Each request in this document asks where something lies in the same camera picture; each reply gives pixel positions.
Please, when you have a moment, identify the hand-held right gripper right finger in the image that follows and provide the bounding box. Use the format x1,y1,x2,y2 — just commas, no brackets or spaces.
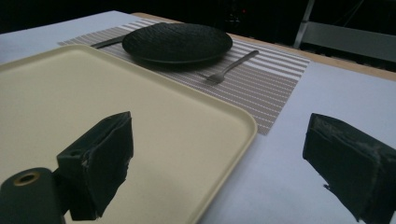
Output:
302,112,396,224

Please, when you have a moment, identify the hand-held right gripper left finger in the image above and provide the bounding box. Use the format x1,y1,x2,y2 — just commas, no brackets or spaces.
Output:
56,110,134,222

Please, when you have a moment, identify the cream plastic tray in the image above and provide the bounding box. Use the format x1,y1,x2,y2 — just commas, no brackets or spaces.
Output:
0,43,259,224

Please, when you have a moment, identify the dark table knife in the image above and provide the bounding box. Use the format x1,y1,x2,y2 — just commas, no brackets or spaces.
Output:
91,33,129,49

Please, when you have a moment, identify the black textured plate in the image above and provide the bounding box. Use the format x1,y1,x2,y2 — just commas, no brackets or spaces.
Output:
121,21,233,65

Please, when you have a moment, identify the pale blue table sheet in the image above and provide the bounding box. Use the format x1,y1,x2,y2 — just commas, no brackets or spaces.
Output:
0,9,396,224

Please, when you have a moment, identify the striped woven placemat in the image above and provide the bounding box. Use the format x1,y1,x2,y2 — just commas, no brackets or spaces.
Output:
57,18,311,136

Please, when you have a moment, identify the grey metal stand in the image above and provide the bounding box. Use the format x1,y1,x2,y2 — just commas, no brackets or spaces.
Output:
292,0,396,64

